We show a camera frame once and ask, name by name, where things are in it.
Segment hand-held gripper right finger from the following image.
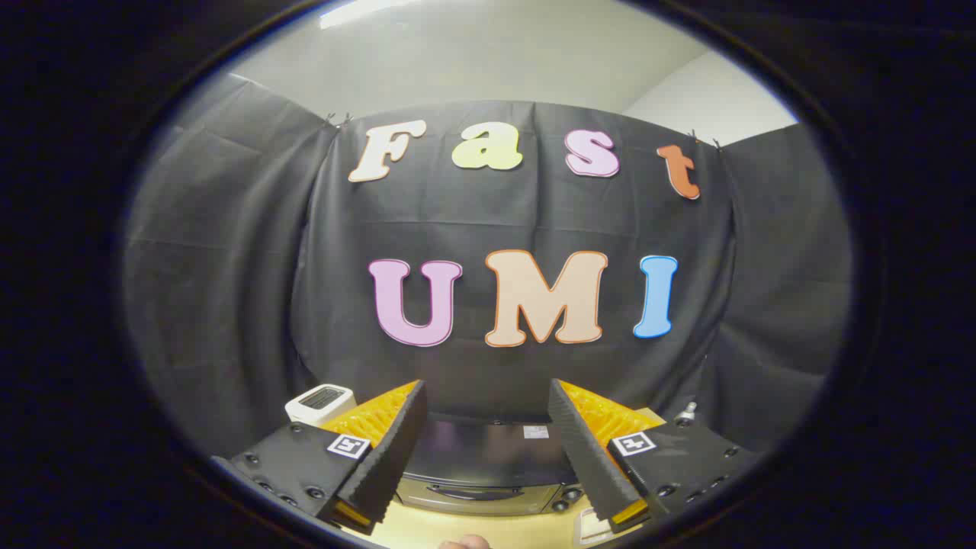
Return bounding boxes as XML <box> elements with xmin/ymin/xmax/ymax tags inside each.
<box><xmin>547</xmin><ymin>379</ymin><xmax>759</xmax><ymax>533</ymax></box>

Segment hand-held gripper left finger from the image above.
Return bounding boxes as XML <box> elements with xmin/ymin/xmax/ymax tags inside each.
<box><xmin>212</xmin><ymin>379</ymin><xmax>428</xmax><ymax>535</ymax></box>

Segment black toaster oven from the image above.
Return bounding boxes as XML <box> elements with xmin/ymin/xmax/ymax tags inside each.
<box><xmin>395</xmin><ymin>414</ymin><xmax>589</xmax><ymax>517</ymax></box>

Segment white pop-up toaster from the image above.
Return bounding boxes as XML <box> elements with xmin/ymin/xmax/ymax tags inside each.
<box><xmin>285</xmin><ymin>384</ymin><xmax>357</xmax><ymax>427</ymax></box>

